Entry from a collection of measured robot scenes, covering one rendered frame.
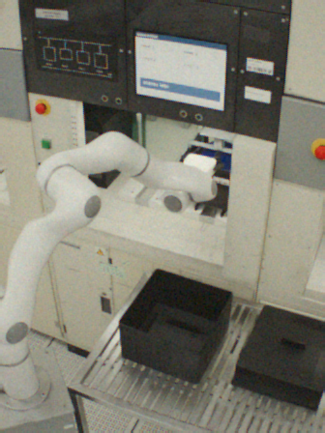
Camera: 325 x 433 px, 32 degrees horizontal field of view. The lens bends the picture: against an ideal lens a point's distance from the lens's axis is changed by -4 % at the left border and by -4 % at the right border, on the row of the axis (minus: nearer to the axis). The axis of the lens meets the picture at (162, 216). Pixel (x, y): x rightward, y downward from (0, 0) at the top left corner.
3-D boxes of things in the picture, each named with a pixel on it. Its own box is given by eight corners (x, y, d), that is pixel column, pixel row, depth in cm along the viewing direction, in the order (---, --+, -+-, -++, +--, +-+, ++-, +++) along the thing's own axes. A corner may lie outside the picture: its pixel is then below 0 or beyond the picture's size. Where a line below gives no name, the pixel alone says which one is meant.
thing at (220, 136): (178, 206, 227) (177, 137, 206) (196, 176, 241) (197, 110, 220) (238, 221, 219) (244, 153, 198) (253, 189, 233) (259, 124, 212)
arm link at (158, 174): (171, 140, 158) (221, 178, 182) (123, 148, 166) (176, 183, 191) (168, 171, 155) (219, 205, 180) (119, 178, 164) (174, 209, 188)
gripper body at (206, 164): (176, 184, 194) (189, 166, 202) (205, 190, 191) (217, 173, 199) (176, 164, 189) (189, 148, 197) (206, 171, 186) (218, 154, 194)
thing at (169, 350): (156, 302, 206) (156, 267, 195) (229, 327, 197) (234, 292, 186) (119, 357, 186) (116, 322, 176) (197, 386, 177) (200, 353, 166)
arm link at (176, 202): (198, 168, 184) (172, 171, 189) (183, 190, 174) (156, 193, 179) (206, 190, 188) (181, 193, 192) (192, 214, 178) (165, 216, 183)
